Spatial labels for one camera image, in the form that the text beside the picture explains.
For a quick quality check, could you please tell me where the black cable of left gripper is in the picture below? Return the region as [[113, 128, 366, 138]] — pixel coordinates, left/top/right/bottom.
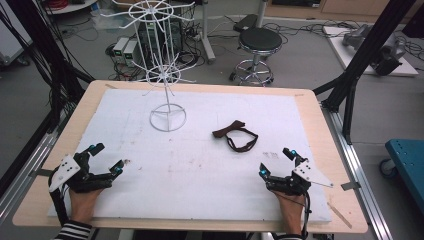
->
[[48, 169, 73, 228]]

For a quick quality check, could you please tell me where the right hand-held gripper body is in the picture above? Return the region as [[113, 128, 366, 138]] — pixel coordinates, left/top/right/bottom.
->
[[266, 159, 334, 197]]

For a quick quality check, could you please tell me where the blue cart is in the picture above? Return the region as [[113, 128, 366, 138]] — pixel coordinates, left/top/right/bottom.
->
[[378, 138, 424, 214]]

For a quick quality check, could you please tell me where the black round stool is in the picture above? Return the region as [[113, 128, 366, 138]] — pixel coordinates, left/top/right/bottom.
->
[[228, 26, 284, 87]]

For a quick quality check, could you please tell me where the grey metal stand leg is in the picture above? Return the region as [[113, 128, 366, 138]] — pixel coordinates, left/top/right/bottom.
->
[[199, 0, 217, 65]]

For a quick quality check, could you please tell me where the person's left hand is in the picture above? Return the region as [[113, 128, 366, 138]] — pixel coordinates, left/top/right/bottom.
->
[[68, 187, 105, 225]]

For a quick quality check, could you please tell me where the wooden stick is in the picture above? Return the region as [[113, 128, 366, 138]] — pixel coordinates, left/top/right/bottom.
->
[[326, 201, 353, 230]]

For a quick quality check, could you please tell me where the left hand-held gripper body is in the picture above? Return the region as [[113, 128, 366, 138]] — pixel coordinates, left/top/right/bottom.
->
[[48, 152, 114, 194]]

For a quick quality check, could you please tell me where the black computer tower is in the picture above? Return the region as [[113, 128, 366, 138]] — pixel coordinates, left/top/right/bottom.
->
[[137, 14, 184, 56]]

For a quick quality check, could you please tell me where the grey power supply box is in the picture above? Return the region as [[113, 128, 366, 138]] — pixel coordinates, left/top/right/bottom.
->
[[112, 36, 130, 58], [123, 39, 139, 68]]

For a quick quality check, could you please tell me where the black metal frame post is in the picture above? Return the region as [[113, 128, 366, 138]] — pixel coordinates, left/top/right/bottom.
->
[[4, 0, 96, 134], [312, 0, 418, 145]]

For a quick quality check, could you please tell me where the white wire display rack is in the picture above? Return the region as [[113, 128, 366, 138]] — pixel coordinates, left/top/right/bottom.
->
[[99, 0, 198, 133]]

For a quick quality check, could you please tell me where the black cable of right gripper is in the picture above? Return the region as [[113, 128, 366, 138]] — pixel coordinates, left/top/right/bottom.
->
[[273, 189, 313, 240]]

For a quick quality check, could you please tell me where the dark brown hair band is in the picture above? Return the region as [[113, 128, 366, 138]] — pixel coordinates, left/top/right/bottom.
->
[[212, 119, 260, 154]]

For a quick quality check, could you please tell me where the white board with grey devices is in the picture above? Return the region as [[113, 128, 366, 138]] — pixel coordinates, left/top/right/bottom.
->
[[322, 23, 420, 78]]

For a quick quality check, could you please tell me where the striped left sleeve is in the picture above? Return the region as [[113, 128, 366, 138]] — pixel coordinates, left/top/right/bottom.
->
[[52, 219, 94, 240]]

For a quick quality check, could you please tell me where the person's right hand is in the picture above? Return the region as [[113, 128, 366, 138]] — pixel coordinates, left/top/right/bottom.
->
[[271, 190, 307, 236]]

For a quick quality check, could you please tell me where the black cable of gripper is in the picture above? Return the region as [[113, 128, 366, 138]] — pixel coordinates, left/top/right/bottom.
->
[[273, 189, 313, 240], [48, 169, 73, 228]]

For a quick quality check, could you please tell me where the white foam mat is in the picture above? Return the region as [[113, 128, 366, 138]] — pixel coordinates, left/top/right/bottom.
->
[[47, 87, 333, 224]]

